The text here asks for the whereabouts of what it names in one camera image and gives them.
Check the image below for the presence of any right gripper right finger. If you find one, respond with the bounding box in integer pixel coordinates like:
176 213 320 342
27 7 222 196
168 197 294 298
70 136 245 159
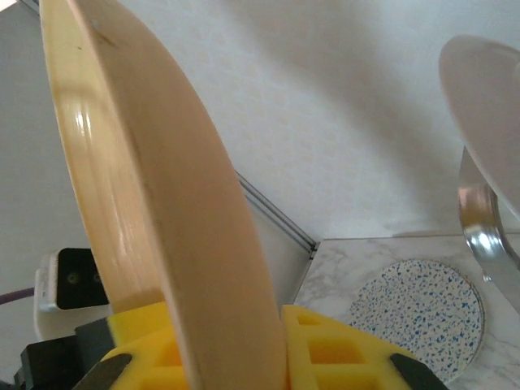
281 304 449 390

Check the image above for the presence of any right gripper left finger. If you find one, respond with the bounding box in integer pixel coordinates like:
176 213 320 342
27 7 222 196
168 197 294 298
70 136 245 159
76 302 190 390

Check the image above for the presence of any blue speckled plate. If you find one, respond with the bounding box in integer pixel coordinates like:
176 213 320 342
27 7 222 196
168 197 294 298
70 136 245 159
348 258 488 386

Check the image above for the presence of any tan plate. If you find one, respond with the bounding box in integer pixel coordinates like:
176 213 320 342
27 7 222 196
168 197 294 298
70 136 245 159
38 0 290 390

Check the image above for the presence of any pink plate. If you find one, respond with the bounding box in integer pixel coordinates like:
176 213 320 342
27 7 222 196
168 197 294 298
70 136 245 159
437 34 520 223

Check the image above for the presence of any steel two-tier dish rack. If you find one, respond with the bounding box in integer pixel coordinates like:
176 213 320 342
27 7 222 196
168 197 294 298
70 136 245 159
457 145 520 294

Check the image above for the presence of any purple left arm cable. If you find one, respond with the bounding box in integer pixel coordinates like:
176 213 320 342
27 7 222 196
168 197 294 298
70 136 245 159
0 286 38 306

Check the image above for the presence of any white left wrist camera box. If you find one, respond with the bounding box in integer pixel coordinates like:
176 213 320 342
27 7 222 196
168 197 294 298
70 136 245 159
34 247 113 340

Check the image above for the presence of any aluminium corner post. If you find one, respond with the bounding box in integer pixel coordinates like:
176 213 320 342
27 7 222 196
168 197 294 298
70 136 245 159
234 170 324 262

